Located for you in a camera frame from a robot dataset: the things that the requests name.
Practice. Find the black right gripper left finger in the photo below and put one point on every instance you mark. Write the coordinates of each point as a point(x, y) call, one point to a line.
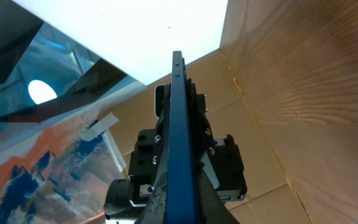
point(155, 210)

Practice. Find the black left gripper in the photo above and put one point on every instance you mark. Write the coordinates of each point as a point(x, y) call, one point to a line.
point(221, 157)

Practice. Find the blue Samsung Galaxy smartphone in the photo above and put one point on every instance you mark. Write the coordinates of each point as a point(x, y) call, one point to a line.
point(181, 204)

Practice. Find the colourful abstract painting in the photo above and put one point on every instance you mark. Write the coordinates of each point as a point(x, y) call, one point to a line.
point(54, 175)

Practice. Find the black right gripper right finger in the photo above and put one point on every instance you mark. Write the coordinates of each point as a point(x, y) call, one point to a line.
point(211, 207)

